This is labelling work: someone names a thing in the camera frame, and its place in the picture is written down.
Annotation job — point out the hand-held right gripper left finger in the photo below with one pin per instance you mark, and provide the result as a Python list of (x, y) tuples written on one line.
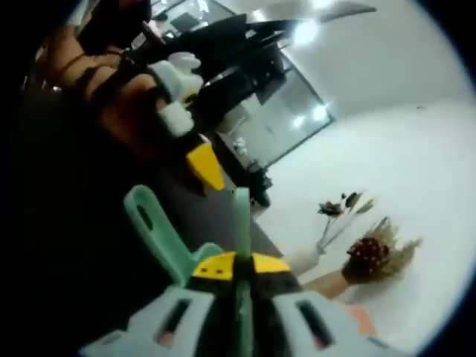
[(148, 323)]

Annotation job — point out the green broom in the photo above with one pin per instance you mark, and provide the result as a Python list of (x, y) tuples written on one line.
[(243, 230)]

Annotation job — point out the black monitor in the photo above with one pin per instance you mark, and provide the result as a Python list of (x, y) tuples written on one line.
[(230, 41)]

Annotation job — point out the glass partition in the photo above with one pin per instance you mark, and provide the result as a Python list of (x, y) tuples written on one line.
[(297, 111)]

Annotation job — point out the person's left hand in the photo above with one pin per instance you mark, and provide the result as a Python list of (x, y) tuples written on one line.
[(137, 96)]

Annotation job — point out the white vase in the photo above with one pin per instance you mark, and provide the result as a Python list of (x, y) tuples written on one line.
[(305, 260)]

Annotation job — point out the green dustpan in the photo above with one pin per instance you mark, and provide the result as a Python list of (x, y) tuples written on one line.
[(163, 238)]

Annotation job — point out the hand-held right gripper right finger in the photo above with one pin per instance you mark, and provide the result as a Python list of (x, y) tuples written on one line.
[(294, 334)]

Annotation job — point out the beige vase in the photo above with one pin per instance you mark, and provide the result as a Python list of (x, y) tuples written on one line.
[(323, 284)]

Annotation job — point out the dark object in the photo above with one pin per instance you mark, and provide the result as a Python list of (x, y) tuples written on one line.
[(260, 186)]

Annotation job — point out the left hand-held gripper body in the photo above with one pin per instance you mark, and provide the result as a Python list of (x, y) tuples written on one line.
[(178, 119)]

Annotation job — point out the person's right hand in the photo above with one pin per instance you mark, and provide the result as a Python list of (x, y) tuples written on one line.
[(359, 320)]

